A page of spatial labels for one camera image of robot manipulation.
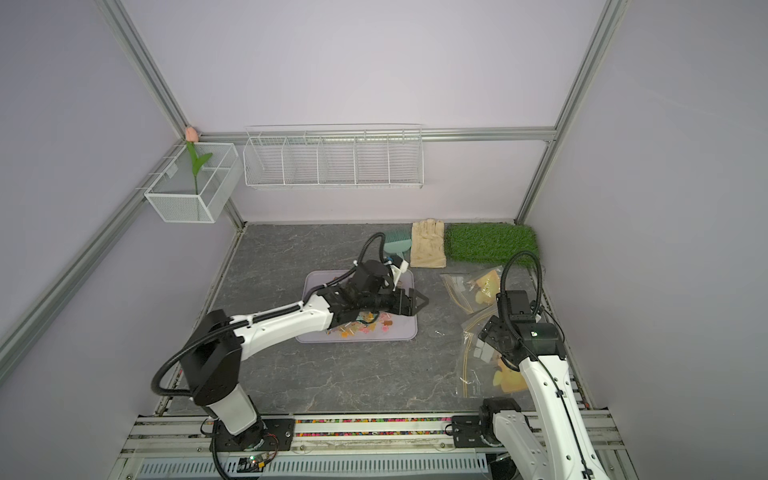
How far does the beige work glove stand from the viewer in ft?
3.63

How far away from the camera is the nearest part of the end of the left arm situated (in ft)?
2.03

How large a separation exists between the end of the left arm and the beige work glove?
36 centimetres
